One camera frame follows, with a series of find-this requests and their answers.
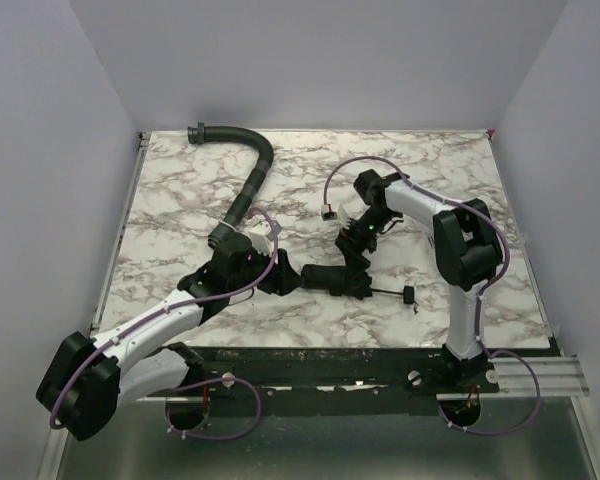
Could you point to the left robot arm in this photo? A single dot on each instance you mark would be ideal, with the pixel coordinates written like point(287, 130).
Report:
point(88, 377)

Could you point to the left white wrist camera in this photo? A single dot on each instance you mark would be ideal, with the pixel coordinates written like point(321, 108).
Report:
point(261, 236)

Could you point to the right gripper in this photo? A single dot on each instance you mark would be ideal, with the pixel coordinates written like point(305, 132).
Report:
point(353, 258)

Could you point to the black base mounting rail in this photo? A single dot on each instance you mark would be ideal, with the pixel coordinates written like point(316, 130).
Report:
point(285, 382)

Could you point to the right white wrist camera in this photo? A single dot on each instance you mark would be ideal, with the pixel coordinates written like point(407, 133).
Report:
point(339, 214)

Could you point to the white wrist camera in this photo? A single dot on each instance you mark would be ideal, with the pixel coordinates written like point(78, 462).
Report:
point(261, 236)
point(339, 214)

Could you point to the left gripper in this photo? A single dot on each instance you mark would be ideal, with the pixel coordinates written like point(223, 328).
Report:
point(275, 271)

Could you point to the black folding umbrella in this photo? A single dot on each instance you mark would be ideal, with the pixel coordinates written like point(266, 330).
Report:
point(343, 281)

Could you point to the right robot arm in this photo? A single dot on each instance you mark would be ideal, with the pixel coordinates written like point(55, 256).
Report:
point(467, 253)

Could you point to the aluminium table frame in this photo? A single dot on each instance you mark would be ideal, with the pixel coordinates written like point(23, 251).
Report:
point(539, 376)

